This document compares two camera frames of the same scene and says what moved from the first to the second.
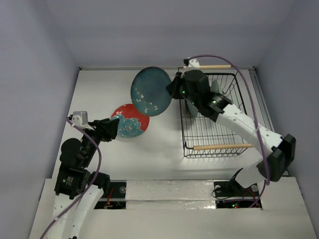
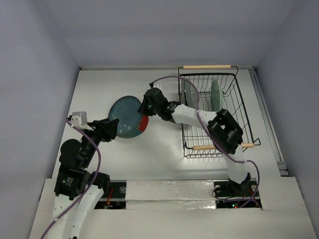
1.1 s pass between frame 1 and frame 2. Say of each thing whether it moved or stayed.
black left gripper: stayed
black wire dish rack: stayed
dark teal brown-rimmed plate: moved
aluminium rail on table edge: stayed
